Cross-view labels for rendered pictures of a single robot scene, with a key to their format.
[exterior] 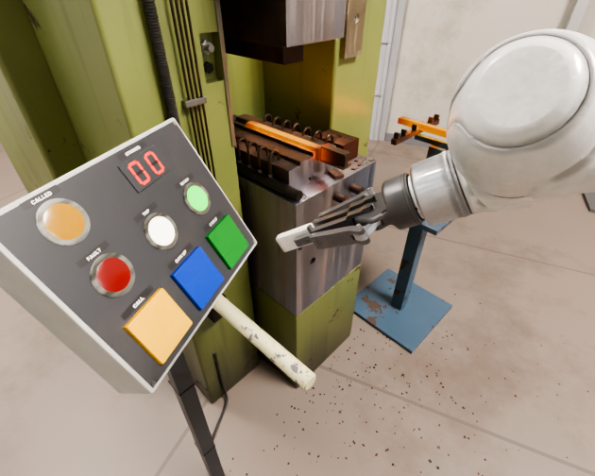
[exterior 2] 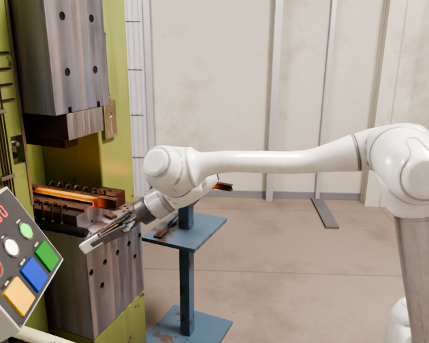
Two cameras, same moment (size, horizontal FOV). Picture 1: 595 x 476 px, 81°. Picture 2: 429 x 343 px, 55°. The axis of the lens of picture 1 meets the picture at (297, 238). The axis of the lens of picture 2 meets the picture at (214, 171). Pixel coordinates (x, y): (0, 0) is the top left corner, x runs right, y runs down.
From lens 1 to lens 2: 71 cm
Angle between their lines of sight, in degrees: 28
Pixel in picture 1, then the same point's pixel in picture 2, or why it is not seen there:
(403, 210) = (144, 213)
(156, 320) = (17, 292)
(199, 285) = (35, 278)
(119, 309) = not seen: outside the picture
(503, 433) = not seen: outside the picture
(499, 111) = (151, 167)
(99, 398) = not seen: outside the picture
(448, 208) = (162, 207)
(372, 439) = not seen: outside the picture
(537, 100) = (159, 164)
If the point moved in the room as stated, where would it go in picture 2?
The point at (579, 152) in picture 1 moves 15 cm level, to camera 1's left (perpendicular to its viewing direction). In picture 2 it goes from (174, 175) to (109, 183)
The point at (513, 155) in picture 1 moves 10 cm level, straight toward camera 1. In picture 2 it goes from (158, 178) to (141, 193)
